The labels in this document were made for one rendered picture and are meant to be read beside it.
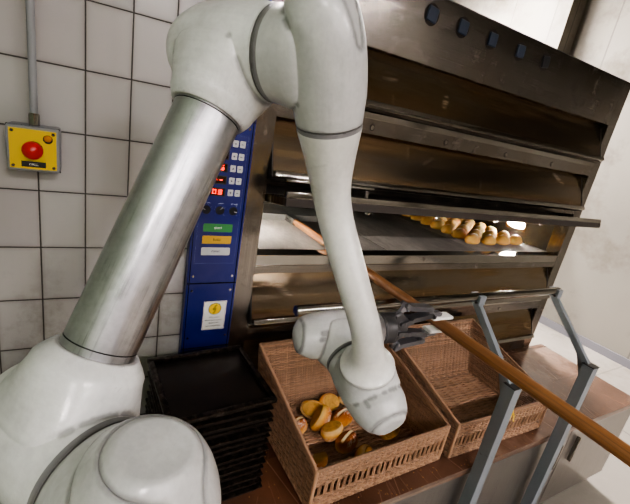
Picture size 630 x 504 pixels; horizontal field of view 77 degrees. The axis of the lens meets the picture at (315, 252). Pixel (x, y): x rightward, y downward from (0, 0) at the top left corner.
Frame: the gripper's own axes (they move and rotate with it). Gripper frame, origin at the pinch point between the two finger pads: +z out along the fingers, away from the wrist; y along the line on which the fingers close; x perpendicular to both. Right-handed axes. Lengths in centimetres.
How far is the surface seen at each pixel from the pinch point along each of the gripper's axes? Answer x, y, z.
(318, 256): -54, 2, -7
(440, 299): -17.1, 2.7, 18.7
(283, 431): -25, 51, -25
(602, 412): -2, 61, 134
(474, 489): 5, 66, 38
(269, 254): -54, 2, -27
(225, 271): -50, 6, -43
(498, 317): -58, 39, 117
